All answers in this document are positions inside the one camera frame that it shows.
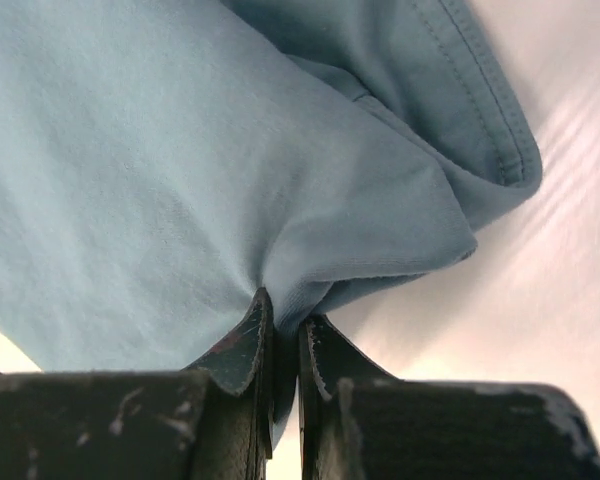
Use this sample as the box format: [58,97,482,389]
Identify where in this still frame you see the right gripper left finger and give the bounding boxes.
[0,289,273,479]

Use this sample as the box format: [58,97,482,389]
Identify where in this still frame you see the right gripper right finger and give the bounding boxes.
[299,316,600,479]

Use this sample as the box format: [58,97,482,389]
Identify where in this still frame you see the grey-blue t shirt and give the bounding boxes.
[0,1,542,438]

